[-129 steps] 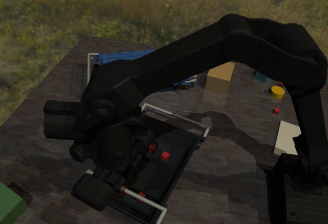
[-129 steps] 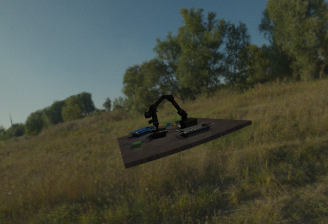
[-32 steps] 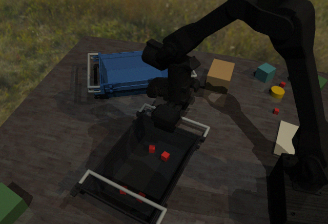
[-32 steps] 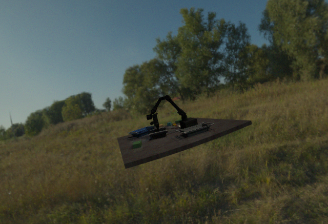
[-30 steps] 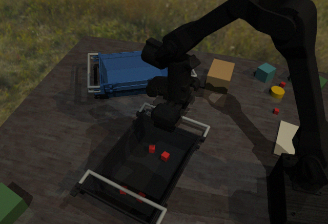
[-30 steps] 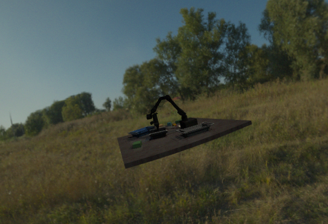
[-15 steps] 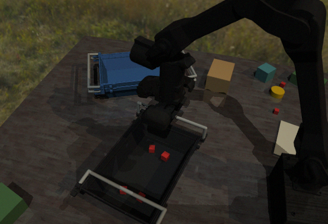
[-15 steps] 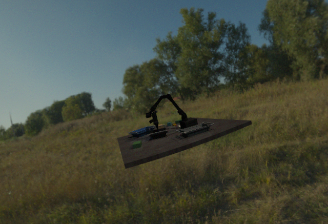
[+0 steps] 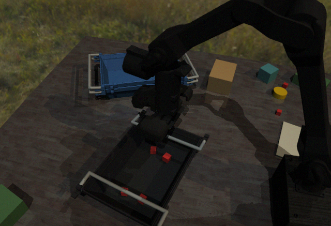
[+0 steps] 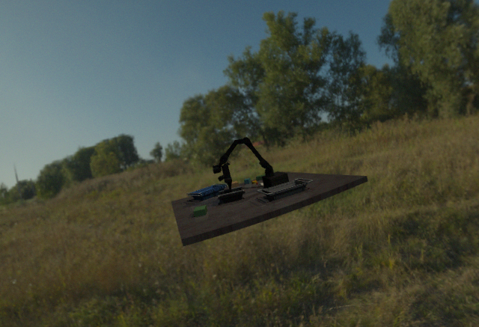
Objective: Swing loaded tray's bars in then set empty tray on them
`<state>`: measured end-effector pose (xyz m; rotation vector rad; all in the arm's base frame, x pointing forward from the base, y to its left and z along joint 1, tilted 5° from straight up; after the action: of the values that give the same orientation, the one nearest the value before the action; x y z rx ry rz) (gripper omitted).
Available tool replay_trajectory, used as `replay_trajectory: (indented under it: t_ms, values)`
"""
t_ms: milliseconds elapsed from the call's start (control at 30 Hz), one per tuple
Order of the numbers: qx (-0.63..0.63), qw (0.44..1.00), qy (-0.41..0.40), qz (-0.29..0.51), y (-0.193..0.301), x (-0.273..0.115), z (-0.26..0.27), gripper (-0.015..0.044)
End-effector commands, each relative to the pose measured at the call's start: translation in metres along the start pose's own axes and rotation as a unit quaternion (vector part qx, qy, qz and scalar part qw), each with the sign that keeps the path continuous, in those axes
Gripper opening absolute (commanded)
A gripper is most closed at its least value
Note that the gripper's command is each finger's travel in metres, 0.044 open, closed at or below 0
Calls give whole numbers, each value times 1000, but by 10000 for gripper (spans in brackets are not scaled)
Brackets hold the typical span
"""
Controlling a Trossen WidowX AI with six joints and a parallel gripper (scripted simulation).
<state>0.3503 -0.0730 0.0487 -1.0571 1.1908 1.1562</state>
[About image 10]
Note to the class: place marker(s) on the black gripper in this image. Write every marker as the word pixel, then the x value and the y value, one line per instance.
pixel 228 179

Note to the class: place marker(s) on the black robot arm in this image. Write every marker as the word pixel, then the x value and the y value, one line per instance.
pixel 217 168

